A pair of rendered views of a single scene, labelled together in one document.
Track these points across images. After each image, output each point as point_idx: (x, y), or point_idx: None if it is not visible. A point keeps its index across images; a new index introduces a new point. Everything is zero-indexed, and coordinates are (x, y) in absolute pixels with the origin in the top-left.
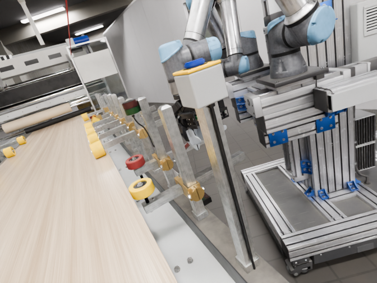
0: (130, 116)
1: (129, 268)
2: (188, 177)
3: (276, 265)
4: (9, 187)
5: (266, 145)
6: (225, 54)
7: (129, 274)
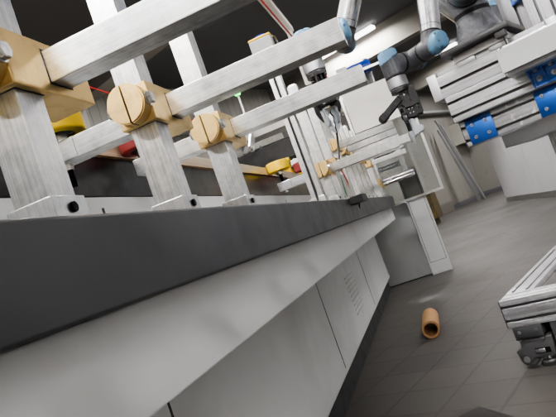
0: (339, 137)
1: None
2: (314, 154)
3: (518, 361)
4: None
5: (467, 142)
6: None
7: None
